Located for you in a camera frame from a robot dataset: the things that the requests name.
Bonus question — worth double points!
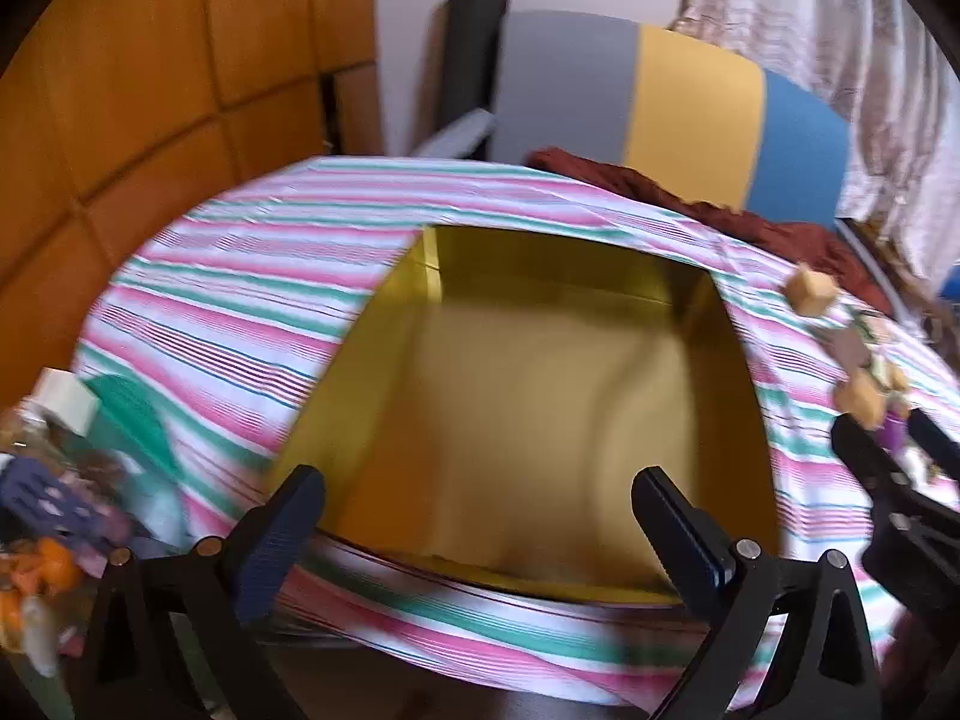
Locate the orange fruit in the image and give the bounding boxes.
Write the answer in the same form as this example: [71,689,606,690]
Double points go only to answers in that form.
[0,536,83,653]

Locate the gold metal tin box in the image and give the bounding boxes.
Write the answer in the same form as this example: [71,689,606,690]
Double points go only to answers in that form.
[270,223,781,608]

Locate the grey yellow blue chair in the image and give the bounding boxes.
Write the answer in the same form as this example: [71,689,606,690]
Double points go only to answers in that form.
[416,11,852,233]

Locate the black rolled mat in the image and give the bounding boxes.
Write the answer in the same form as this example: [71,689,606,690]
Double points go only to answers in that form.
[442,0,507,143]

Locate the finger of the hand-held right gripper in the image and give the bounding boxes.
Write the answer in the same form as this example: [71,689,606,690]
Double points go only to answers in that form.
[907,409,960,486]
[832,412,929,535]

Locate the wooden panelled wardrobe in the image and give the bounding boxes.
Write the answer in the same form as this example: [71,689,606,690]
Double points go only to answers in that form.
[0,0,383,391]

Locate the green sachet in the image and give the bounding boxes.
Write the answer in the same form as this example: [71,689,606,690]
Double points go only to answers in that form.
[853,309,912,395]

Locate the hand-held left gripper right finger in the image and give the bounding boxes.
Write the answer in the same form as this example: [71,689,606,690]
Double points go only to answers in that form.
[631,466,882,720]

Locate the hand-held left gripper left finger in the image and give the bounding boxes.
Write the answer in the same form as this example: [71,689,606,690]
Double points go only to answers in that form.
[75,465,327,720]

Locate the patterned beige curtain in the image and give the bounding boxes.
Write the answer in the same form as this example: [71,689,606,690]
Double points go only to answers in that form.
[671,0,960,278]

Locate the red-brown cloth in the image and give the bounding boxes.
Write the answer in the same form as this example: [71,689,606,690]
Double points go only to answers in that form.
[525,146,893,316]

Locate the small cream box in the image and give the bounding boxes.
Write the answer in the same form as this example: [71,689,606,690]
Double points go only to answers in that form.
[30,367,102,436]

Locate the pink green striped tablecloth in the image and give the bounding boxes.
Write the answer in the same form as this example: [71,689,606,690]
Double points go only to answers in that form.
[71,155,960,710]

